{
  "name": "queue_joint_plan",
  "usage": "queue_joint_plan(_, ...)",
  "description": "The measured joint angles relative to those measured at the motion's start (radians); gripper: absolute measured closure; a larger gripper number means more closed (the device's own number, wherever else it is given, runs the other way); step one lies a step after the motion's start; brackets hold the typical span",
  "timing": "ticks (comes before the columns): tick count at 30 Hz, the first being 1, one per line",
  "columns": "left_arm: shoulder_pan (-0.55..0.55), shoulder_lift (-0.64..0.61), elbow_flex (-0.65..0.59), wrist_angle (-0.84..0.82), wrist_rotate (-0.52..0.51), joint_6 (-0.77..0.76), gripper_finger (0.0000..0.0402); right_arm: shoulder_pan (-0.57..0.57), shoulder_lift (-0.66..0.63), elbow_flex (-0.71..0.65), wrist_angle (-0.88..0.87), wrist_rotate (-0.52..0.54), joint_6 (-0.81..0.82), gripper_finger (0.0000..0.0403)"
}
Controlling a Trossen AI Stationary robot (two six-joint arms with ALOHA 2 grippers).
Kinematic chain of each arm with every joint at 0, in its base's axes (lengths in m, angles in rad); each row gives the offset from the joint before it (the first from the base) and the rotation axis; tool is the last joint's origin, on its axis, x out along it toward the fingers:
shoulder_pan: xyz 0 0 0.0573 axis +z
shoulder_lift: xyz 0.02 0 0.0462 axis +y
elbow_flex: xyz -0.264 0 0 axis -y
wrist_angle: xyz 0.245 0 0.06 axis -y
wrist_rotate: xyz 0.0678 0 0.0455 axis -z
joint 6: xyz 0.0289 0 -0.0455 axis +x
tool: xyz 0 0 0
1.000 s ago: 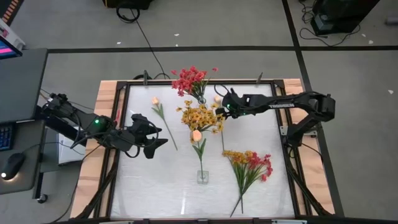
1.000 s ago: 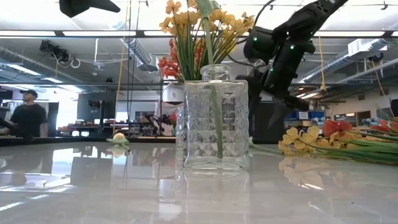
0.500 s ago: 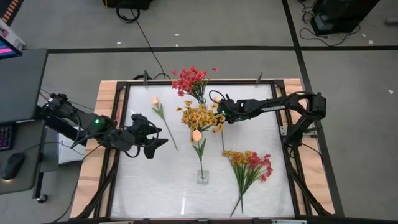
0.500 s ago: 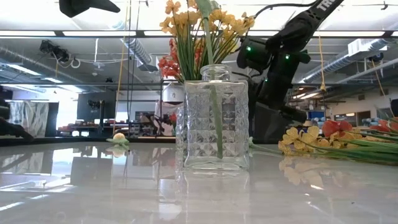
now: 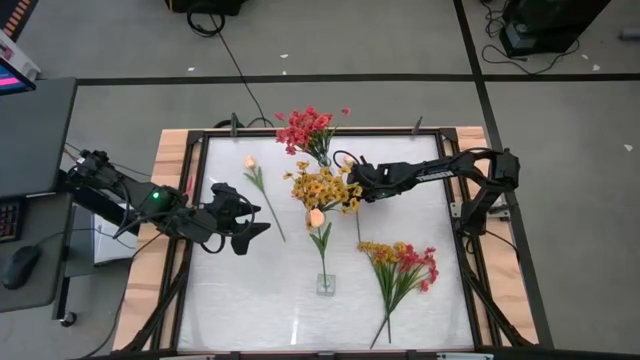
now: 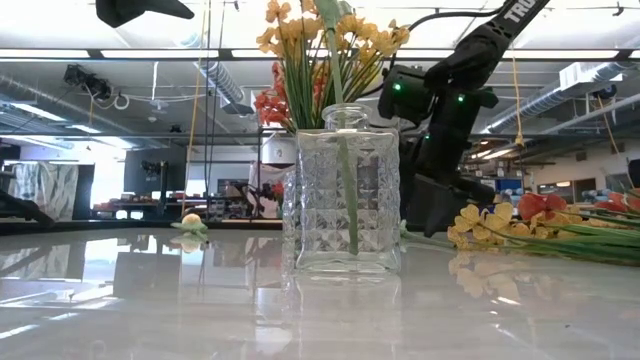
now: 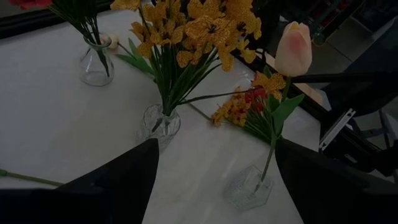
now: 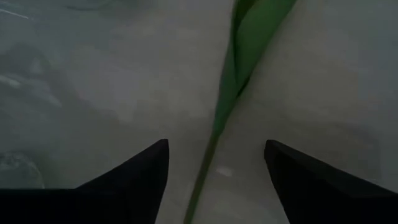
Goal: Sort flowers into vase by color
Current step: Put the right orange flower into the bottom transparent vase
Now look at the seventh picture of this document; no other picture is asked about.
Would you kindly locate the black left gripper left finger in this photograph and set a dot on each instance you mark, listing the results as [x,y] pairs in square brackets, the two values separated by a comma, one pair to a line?
[118,193]

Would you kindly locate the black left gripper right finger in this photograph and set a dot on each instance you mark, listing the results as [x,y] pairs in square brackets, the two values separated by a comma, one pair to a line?
[335,199]

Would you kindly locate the green stem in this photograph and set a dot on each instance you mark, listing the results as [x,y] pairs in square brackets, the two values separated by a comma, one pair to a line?
[28,178]

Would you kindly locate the yellow artificial flower bunch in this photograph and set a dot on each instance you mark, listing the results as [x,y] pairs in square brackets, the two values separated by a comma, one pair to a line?
[146,34]
[228,110]
[239,15]

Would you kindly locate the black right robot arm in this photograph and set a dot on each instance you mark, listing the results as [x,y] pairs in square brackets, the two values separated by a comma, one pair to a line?
[360,96]

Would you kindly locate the round textured glass vase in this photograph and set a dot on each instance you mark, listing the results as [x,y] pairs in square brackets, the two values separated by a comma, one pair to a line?
[161,127]

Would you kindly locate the square faceted glass vase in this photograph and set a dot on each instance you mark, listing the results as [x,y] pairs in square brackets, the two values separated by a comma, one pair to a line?
[245,193]

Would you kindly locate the conical clear glass vase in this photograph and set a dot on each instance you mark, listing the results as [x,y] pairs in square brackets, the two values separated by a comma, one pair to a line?
[93,68]

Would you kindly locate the white metal mounting bracket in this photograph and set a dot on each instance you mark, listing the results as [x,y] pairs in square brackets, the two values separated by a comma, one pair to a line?
[337,129]

